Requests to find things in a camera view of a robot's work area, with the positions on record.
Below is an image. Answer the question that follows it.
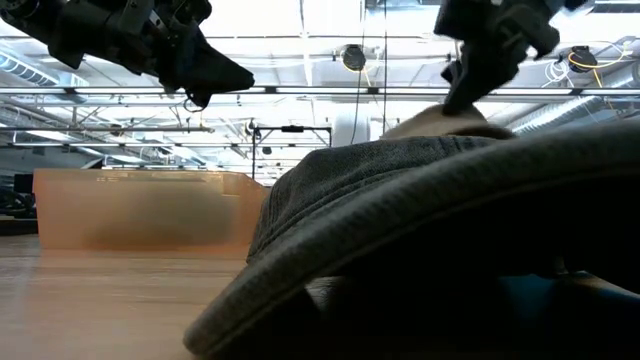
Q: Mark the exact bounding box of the dark grey baseball cap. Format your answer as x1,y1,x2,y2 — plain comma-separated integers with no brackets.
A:
182,122,640,360

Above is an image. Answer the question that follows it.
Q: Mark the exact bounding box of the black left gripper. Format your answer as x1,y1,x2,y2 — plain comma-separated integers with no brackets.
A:
102,0,255,108

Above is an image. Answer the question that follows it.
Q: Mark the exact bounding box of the translucent orange plastic bin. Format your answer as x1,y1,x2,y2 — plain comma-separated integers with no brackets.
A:
32,168,271,251

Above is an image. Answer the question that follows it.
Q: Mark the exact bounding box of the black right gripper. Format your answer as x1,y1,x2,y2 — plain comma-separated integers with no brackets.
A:
434,0,566,116

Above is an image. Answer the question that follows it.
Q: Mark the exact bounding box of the silver ventilation duct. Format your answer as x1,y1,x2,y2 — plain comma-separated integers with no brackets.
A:
504,94,640,136

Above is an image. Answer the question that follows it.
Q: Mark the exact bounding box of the black background stand frame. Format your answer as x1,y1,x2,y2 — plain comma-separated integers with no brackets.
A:
251,124,333,181

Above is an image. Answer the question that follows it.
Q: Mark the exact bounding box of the beige baseball cap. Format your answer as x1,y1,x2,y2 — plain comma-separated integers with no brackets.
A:
382,103,517,142

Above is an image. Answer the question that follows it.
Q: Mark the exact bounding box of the black ceiling cable reel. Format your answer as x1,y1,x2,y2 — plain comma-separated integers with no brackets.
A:
567,44,600,74
340,43,369,73

